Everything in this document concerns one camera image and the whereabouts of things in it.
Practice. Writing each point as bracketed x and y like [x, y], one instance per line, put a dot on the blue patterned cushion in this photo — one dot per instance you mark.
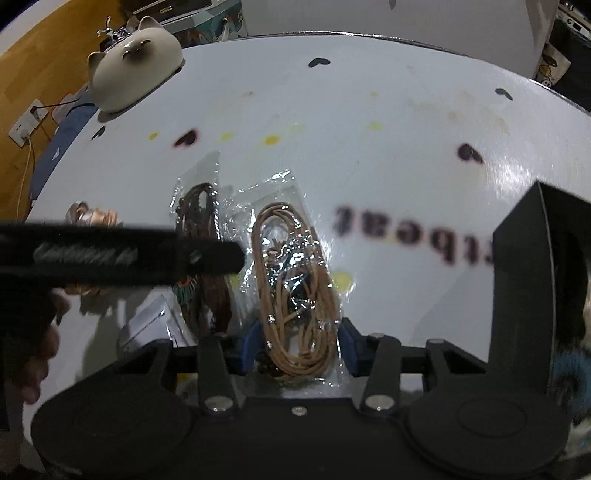
[62, 138]

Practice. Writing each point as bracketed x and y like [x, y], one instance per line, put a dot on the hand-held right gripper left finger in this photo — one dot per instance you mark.
[249, 346]

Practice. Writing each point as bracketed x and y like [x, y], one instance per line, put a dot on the dark fabric chair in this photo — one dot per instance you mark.
[575, 60]

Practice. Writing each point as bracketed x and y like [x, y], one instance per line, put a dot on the black cardboard box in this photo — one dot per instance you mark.
[521, 286]

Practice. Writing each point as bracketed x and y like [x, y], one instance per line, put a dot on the copper ribbon hair clip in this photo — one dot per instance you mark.
[94, 214]

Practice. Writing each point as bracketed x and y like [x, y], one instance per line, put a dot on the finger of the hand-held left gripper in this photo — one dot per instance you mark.
[212, 257]

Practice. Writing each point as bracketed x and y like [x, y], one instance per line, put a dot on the white wall socket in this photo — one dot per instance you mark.
[28, 125]

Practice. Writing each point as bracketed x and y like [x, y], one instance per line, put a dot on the white ceramic cat figure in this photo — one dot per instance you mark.
[134, 62]

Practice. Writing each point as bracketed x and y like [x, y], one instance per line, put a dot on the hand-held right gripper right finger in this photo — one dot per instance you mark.
[348, 347]

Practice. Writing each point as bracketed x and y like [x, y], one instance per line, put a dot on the person's left hand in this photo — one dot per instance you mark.
[32, 350]

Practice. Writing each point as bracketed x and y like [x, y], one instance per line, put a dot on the printed tote bag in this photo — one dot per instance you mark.
[551, 67]

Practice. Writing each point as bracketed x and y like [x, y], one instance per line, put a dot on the white packet with blue label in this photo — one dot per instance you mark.
[152, 323]

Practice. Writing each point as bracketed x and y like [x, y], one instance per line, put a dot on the colourful printed cloth cover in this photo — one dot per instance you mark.
[214, 23]

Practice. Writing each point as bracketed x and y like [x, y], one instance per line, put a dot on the small silver ornament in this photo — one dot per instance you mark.
[115, 33]

